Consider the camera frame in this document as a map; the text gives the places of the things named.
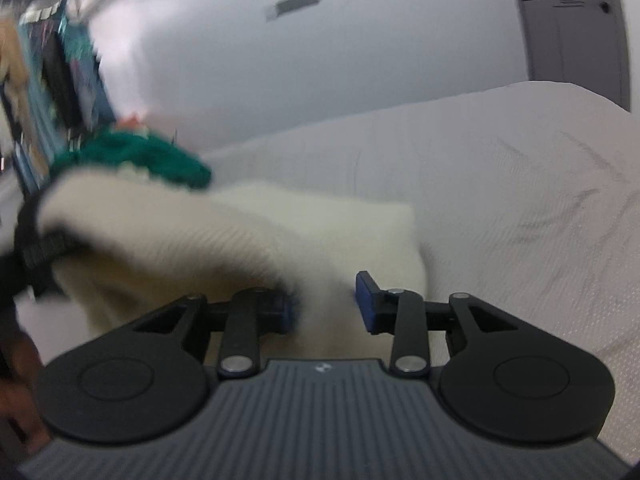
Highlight cream white fleece garment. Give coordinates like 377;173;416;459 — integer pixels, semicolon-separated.
36;169;427;359

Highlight hanging clothes on rack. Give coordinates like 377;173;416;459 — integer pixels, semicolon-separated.
1;0;116;196

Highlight grey bedroom door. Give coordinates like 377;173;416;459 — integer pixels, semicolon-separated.
518;0;630;110

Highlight person's left hand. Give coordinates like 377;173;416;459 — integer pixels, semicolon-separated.
1;332;50;454

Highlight green garment with cream letter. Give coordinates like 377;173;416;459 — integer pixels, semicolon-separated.
49;130;213;190

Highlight pink box on floor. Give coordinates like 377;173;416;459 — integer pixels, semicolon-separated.
114;114;145;130

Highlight grey wall switch panel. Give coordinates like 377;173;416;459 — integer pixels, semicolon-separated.
265;0;321;22

